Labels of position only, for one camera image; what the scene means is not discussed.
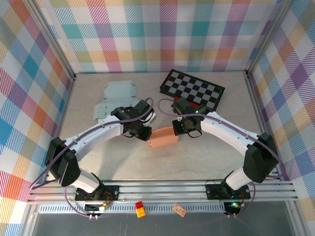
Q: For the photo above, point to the red flat box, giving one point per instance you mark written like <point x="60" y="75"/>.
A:
<point x="194" y="104"/>

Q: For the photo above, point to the left white and black arm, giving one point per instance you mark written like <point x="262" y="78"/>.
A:
<point x="98" y="135"/>

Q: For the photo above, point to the red and yellow toy brick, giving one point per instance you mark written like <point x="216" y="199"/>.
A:
<point x="139" y="209"/>

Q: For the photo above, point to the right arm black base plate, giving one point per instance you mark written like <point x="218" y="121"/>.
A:
<point x="214" y="191"/>

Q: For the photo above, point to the light blue paper box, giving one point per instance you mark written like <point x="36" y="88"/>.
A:
<point x="115" y="91"/>

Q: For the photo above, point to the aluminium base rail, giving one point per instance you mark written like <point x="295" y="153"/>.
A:
<point x="160" y="190"/>

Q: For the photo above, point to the aluminium side rail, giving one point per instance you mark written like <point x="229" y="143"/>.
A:
<point x="253" y="98"/>

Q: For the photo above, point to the aluminium frame post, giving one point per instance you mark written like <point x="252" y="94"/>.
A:
<point x="49" y="39"/>
<point x="268" y="37"/>

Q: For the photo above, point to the pink paper box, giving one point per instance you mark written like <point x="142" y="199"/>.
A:
<point x="162" y="138"/>

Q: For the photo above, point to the black box with green light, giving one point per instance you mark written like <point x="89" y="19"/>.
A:
<point x="231" y="209"/>

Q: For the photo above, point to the right white and black arm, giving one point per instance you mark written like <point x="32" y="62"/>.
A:
<point x="229" y="135"/>

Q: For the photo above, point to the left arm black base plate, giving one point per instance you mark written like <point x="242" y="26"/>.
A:
<point x="110" y="190"/>

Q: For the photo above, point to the small brown printed tag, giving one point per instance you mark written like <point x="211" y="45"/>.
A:
<point x="179" y="209"/>

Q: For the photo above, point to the black box with yellow connector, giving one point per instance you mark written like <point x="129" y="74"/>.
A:
<point x="93" y="208"/>

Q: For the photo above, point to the black and grey checkerboard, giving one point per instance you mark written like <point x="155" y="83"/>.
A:
<point x="192" y="86"/>

